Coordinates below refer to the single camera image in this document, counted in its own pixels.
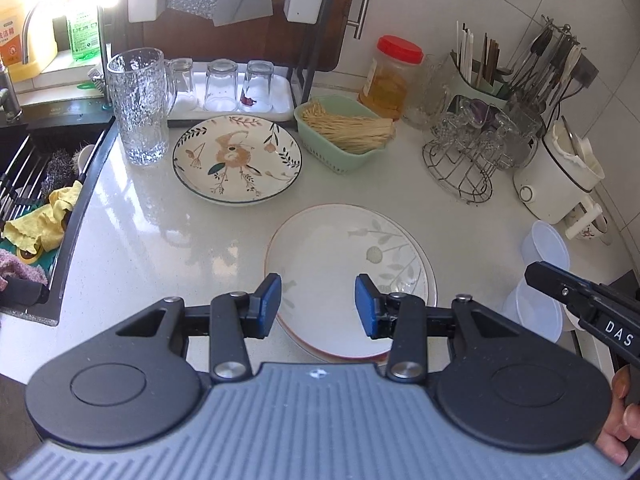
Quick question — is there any purple glass cup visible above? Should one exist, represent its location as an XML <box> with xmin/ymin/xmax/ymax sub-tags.
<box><xmin>462</xmin><ymin>100</ymin><xmax>493</xmax><ymax>131</ymax></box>

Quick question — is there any orange floral plate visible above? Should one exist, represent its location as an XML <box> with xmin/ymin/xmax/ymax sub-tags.
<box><xmin>172</xmin><ymin>115</ymin><xmax>303</xmax><ymax>207</ymax></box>

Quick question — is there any white drain tray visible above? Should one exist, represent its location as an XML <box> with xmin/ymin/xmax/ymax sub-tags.
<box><xmin>167</xmin><ymin>71</ymin><xmax>297</xmax><ymax>122</ymax></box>

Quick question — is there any white leaf print plate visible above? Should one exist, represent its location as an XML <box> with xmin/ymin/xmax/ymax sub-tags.
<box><xmin>264</xmin><ymin>205</ymin><xmax>430</xmax><ymax>358</ymax></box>

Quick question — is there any green detergent bottle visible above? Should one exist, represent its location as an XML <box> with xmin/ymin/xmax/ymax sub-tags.
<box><xmin>66</xmin><ymin>0</ymin><xmax>104</xmax><ymax>62</ymax></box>

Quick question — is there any red lid plastic jar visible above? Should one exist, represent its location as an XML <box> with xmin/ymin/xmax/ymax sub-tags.
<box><xmin>359</xmin><ymin>35</ymin><xmax>425</xmax><ymax>121</ymax></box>

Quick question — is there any textured glass cup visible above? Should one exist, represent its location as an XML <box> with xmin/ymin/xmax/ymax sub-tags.
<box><xmin>402</xmin><ymin>55</ymin><xmax>457</xmax><ymax>130</ymax></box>

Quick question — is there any clear footed glass cup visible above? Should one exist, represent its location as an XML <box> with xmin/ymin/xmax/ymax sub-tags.
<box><xmin>487</xmin><ymin>112</ymin><xmax>517</xmax><ymax>163</ymax></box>
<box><xmin>436</xmin><ymin>112</ymin><xmax>471</xmax><ymax>148</ymax></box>

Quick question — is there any yellow dish cloth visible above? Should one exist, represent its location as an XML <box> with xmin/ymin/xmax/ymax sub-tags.
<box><xmin>1</xmin><ymin>180</ymin><xmax>84</xmax><ymax>257</ymax></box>

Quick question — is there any steel faucet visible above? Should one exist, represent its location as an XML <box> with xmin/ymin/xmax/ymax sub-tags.
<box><xmin>0</xmin><ymin>2</ymin><xmax>45</xmax><ymax>123</ymax></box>

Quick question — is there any black kitchen sink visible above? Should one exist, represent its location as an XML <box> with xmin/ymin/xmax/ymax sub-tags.
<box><xmin>0</xmin><ymin>99</ymin><xmax>120</xmax><ymax>328</ymax></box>

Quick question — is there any steel wool scrubber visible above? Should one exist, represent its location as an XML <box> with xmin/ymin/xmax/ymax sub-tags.
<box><xmin>39</xmin><ymin>148</ymin><xmax>82</xmax><ymax>202</ymax></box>

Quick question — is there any person's right hand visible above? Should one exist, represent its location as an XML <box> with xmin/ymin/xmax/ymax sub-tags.
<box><xmin>595</xmin><ymin>365</ymin><xmax>640</xmax><ymax>466</ymax></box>

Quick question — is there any black dish rack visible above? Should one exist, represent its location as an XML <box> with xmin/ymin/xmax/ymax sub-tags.
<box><xmin>107</xmin><ymin>0</ymin><xmax>337</xmax><ymax>128</ymax></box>

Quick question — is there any translucent plastic bowl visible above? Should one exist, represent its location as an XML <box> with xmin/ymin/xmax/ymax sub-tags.
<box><xmin>521</xmin><ymin>219</ymin><xmax>572</xmax><ymax>275</ymax></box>
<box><xmin>502</xmin><ymin>277</ymin><xmax>567</xmax><ymax>345</ymax></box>

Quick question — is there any hanging metal utensils set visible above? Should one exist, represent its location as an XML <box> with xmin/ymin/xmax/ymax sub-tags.
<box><xmin>507</xmin><ymin>15</ymin><xmax>598</xmax><ymax>113</ymax></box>

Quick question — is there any green utensil holder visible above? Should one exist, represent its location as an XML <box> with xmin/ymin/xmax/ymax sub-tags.
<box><xmin>449</xmin><ymin>52</ymin><xmax>512</xmax><ymax>113</ymax></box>

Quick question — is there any wire cup rack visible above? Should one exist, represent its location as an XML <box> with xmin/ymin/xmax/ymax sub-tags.
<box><xmin>422</xmin><ymin>137</ymin><xmax>516</xmax><ymax>204</ymax></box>

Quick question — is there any brown cutting board steel handle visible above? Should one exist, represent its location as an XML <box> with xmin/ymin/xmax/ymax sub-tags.
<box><xmin>142</xmin><ymin>0</ymin><xmax>377</xmax><ymax>75</ymax></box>

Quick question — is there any pink cloth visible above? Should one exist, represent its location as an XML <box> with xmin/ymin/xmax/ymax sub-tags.
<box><xmin>0</xmin><ymin>249</ymin><xmax>49</xmax><ymax>292</ymax></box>

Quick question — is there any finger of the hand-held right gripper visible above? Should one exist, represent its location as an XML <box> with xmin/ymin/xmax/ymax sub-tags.
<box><xmin>524</xmin><ymin>260</ymin><xmax>601</xmax><ymax>311</ymax></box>

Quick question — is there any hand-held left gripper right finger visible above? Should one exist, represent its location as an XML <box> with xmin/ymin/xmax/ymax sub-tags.
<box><xmin>354</xmin><ymin>274</ymin><xmax>523</xmax><ymax>383</ymax></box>

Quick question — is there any small clear drinking glass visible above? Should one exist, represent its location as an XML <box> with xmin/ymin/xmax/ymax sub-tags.
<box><xmin>242</xmin><ymin>60</ymin><xmax>275</xmax><ymax>114</ymax></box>
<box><xmin>203</xmin><ymin>59</ymin><xmax>239</xmax><ymax>112</ymax></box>
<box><xmin>167</xmin><ymin>58</ymin><xmax>197</xmax><ymax>109</ymax></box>

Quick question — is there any floral ceramic bowl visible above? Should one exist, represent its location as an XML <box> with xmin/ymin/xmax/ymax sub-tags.
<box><xmin>575</xmin><ymin>209</ymin><xmax>615</xmax><ymax>247</ymax></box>

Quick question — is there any white electric cooking pot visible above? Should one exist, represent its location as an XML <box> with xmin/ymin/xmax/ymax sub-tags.
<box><xmin>512</xmin><ymin>116</ymin><xmax>607</xmax><ymax>239</ymax></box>

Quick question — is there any green plastic basket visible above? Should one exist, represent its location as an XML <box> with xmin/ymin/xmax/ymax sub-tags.
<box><xmin>294</xmin><ymin>95</ymin><xmax>397</xmax><ymax>175</ymax></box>

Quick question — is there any dried noodles bundle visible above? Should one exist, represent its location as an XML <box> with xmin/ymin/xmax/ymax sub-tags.
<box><xmin>301</xmin><ymin>101</ymin><xmax>396</xmax><ymax>155</ymax></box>

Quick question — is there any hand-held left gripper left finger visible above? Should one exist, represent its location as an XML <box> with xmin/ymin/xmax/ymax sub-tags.
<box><xmin>116</xmin><ymin>273</ymin><xmax>283</xmax><ymax>382</ymax></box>

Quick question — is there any large textured glass mug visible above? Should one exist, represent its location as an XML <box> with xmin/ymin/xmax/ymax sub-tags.
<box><xmin>106</xmin><ymin>48</ymin><xmax>177</xmax><ymax>166</ymax></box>

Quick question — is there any yellow detergent bottle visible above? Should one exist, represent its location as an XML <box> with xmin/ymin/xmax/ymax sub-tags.
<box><xmin>0</xmin><ymin>0</ymin><xmax>59</xmax><ymax>82</ymax></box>

